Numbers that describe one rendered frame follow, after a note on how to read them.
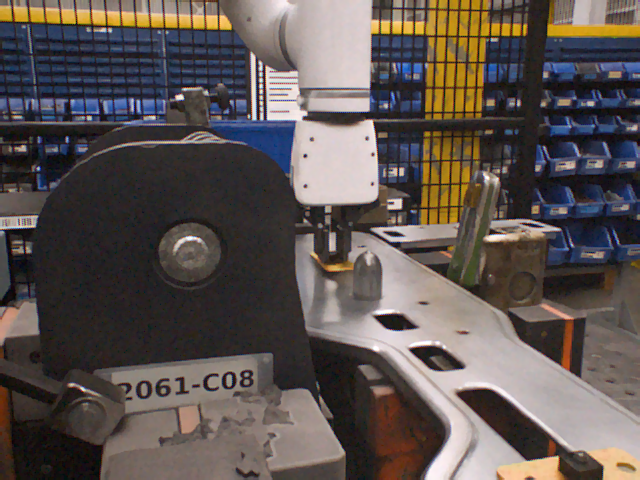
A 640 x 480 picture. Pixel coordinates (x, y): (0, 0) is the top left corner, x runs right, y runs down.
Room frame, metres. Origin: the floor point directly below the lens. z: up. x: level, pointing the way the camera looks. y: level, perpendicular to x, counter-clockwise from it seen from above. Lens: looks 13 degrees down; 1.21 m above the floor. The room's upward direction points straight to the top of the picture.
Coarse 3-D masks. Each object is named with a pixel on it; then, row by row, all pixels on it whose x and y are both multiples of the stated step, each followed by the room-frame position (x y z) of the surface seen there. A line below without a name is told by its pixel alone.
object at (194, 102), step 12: (180, 96) 0.72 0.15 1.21; (192, 96) 0.71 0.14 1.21; (204, 96) 0.72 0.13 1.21; (216, 96) 0.73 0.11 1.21; (228, 96) 0.72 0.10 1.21; (180, 108) 0.71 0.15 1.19; (192, 108) 0.71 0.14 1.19; (204, 108) 0.71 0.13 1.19; (192, 120) 0.70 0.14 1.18; (204, 120) 0.71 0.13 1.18
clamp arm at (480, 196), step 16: (480, 176) 0.75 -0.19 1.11; (480, 192) 0.75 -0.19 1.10; (496, 192) 0.75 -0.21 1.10; (464, 208) 0.77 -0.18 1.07; (480, 208) 0.74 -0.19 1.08; (464, 224) 0.76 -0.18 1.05; (480, 224) 0.74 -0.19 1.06; (464, 240) 0.75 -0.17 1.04; (480, 240) 0.74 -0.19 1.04; (464, 256) 0.74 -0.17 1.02; (448, 272) 0.77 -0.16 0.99; (464, 272) 0.74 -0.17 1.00
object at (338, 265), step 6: (330, 252) 0.77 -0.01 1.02; (336, 252) 0.77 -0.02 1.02; (318, 258) 0.77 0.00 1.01; (330, 258) 0.76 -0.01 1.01; (336, 258) 0.76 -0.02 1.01; (324, 264) 0.74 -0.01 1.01; (330, 264) 0.74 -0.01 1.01; (336, 264) 0.74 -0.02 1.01; (342, 264) 0.74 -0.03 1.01; (348, 264) 0.74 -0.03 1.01; (330, 270) 0.72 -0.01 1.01; (336, 270) 0.72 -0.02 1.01; (342, 270) 0.73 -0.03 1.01
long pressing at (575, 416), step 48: (336, 288) 0.67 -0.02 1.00; (384, 288) 0.67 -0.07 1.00; (432, 288) 0.67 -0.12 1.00; (336, 336) 0.52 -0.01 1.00; (384, 336) 0.53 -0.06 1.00; (432, 336) 0.53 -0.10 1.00; (480, 336) 0.53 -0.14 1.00; (432, 384) 0.43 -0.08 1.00; (480, 384) 0.44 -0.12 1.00; (528, 384) 0.44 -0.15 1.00; (576, 384) 0.44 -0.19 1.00; (480, 432) 0.37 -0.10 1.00; (576, 432) 0.37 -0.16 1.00; (624, 432) 0.37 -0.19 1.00
